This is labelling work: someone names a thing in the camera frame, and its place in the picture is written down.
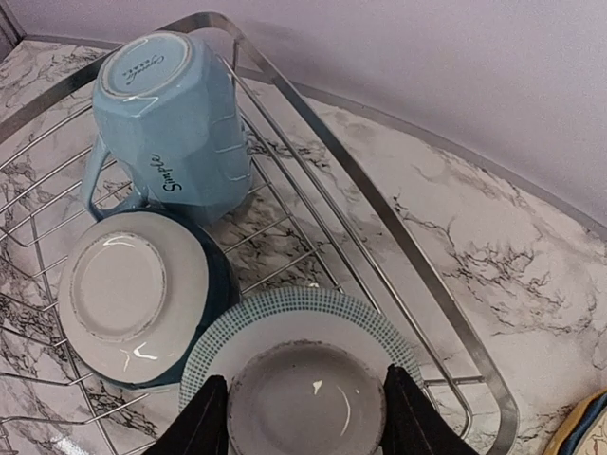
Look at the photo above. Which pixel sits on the dark teal dotted bowl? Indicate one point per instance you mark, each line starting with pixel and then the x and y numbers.
pixel 138 289

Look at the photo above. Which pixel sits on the grey green patterned bowl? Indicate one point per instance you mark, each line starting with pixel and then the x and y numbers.
pixel 305 369

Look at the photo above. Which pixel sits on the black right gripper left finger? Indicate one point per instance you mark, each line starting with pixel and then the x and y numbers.
pixel 201 428

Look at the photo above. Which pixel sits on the beige bird pattern plate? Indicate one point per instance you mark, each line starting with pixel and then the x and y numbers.
pixel 594 441

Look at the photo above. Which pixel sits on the light blue mug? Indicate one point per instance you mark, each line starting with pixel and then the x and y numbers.
pixel 166 110

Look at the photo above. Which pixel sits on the wire dish rack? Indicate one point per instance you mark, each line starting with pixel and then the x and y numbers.
pixel 315 216

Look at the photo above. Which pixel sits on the yellow polka dot plate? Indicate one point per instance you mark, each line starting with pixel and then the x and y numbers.
pixel 567 425

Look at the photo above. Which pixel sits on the blue polka dot plate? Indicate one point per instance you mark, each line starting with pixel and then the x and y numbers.
pixel 591 413

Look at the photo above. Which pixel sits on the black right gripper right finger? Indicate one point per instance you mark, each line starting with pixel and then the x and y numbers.
pixel 413 426

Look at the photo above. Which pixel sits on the left aluminium frame post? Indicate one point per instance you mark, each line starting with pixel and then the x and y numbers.
pixel 11 30

